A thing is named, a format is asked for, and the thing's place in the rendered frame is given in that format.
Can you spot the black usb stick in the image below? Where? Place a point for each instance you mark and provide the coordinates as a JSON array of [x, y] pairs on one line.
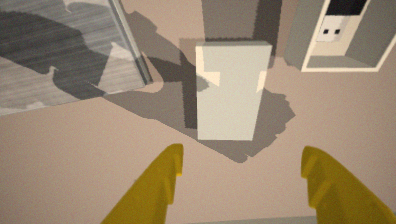
[[337, 17]]

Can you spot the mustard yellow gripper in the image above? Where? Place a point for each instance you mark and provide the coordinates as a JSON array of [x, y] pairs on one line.
[[336, 194]]

